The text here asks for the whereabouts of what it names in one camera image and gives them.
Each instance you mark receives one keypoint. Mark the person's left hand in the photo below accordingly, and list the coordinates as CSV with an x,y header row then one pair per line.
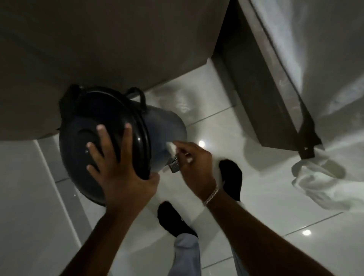
x,y
122,184

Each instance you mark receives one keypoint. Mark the person's left jeans leg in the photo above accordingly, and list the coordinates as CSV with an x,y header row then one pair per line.
x,y
186,256

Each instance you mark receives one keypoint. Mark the person's right forearm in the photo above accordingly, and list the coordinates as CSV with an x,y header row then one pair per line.
x,y
256,241

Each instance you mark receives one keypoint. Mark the white bedsheet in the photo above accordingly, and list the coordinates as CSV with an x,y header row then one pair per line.
x,y
327,71

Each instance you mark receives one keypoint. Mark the person's right fingers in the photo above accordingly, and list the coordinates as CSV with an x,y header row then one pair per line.
x,y
189,149

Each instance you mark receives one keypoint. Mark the person's left forearm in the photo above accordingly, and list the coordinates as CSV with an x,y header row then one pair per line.
x,y
105,241

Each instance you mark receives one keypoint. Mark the person's black sock foot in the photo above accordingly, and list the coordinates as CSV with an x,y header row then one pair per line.
x,y
173,219
231,176

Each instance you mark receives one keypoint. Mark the person's left little finger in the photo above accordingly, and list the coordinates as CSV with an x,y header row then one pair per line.
x,y
95,171

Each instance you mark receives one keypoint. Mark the person's left middle finger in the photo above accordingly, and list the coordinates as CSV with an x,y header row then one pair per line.
x,y
107,145

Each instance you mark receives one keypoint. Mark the person's right hand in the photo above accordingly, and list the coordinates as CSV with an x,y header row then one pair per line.
x,y
199,173

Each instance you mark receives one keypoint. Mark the person's right black sock foot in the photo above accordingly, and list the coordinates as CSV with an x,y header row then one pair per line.
x,y
231,176

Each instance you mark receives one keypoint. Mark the person's left thumb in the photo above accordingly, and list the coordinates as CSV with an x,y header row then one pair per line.
x,y
152,182

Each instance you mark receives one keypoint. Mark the person's left black sock foot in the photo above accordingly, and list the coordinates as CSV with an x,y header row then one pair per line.
x,y
173,219

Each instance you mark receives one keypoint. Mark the dark brown bed frame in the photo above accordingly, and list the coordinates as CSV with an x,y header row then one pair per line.
x,y
256,93

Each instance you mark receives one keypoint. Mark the black lidded grey waste bin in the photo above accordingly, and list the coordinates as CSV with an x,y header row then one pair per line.
x,y
82,136

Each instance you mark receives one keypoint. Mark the white tissue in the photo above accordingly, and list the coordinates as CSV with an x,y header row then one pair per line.
x,y
170,146

